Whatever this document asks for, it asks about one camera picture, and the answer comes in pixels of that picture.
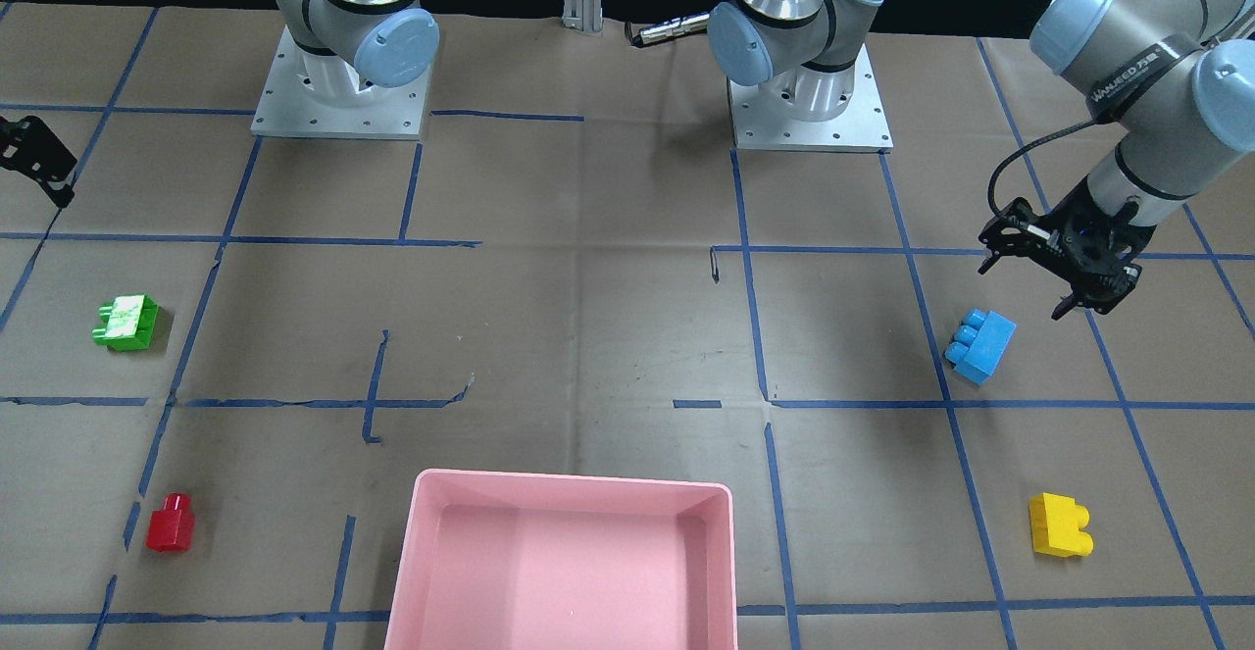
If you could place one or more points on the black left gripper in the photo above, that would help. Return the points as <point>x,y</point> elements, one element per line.
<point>1090,235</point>

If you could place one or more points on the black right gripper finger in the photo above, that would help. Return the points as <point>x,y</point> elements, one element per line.
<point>31,148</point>

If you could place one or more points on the blue toy block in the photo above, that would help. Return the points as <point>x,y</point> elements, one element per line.
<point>976,347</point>

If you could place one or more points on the green toy block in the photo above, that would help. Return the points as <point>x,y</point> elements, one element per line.
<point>127,323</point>

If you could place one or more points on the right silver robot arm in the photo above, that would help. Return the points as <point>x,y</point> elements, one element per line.
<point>388,42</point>

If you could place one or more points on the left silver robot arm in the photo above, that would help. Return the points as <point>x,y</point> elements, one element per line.
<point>1173,73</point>

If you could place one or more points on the pink plastic box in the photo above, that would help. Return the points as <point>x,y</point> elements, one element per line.
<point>530,561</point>

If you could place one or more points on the yellow toy block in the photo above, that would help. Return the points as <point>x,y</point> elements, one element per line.
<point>1058,526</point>

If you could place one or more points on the brown paper table cover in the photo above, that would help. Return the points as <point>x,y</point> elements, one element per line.
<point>575,271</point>

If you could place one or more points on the red toy block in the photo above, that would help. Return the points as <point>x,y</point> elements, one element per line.
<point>171,528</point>

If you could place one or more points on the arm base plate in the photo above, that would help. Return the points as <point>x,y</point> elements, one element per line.
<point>309,96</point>
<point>805,110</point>

